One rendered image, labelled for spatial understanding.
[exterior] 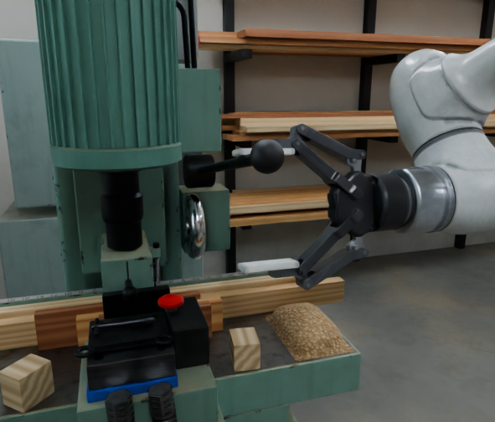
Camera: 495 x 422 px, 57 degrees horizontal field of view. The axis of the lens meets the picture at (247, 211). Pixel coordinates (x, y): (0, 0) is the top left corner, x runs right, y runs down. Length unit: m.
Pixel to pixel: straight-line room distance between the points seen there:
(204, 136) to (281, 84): 2.35
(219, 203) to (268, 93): 2.33
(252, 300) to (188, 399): 0.29
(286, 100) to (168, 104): 2.60
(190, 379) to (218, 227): 0.41
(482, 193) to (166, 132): 0.41
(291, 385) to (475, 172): 0.37
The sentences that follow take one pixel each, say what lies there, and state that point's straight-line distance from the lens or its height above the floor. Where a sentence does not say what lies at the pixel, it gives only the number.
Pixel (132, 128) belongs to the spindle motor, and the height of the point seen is 1.21.
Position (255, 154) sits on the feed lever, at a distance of 0.45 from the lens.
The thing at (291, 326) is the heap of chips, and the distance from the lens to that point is 0.69.
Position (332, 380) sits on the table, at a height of 0.87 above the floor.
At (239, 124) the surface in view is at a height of 1.09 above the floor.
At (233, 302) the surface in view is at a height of 0.93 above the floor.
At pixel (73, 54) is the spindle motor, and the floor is 1.30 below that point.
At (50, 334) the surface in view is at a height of 0.92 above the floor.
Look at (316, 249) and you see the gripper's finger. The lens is 0.56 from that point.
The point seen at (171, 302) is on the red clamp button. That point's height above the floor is 1.02.
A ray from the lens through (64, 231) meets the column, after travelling 0.88.
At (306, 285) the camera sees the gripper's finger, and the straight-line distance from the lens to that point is 0.56.
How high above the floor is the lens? 1.25
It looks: 14 degrees down
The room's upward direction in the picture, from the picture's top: straight up
